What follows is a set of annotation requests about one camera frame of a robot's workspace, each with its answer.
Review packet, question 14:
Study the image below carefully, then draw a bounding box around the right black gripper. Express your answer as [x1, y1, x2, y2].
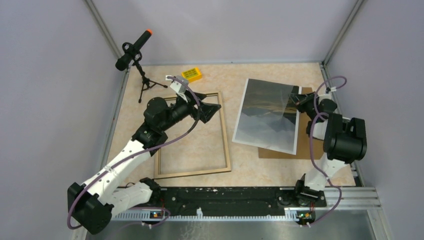
[289, 91, 321, 121]

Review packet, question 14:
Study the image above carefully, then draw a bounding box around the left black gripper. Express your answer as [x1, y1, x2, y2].
[160, 89, 221, 132]

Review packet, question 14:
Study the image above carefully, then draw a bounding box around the landscape photo print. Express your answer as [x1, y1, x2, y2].
[232, 78, 302, 155]

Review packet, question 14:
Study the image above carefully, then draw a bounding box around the wooden picture frame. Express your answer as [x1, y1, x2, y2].
[153, 91, 232, 179]

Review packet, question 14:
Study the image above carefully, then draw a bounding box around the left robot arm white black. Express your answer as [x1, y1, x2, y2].
[66, 91, 222, 235]

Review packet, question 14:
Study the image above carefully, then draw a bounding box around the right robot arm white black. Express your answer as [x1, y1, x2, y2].
[288, 92, 367, 207]

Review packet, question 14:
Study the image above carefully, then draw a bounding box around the yellow green toy block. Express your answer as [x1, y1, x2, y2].
[181, 67, 203, 83]

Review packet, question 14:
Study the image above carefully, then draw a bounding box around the brown cardboard backing board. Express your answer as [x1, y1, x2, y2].
[258, 87, 324, 160]

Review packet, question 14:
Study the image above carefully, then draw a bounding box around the small black tripod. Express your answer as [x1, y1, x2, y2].
[132, 60, 168, 104]

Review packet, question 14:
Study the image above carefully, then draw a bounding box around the black microphone orange tip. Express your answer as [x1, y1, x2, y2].
[115, 29, 153, 71]

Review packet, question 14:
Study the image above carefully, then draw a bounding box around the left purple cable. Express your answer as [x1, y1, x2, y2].
[67, 75, 203, 230]

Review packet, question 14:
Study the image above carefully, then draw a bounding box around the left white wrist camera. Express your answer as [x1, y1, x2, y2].
[170, 76, 189, 98]

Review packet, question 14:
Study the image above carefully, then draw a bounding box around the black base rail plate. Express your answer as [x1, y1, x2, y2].
[137, 186, 327, 217]

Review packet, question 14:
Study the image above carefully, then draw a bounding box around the aluminium frame rail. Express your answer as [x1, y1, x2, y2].
[113, 187, 381, 222]

